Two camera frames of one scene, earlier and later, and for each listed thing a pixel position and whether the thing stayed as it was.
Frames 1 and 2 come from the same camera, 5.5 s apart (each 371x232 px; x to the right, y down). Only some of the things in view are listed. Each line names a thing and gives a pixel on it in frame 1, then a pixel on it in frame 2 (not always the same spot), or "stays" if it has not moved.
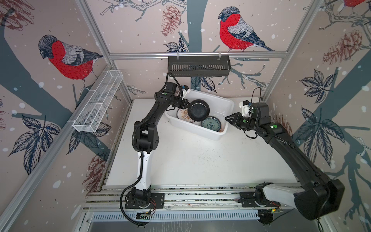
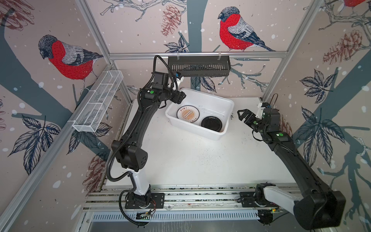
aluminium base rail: (184, 203) stays
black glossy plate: (198, 110) -> (212, 122)
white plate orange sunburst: (182, 114) stays
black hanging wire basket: (199, 66) stays
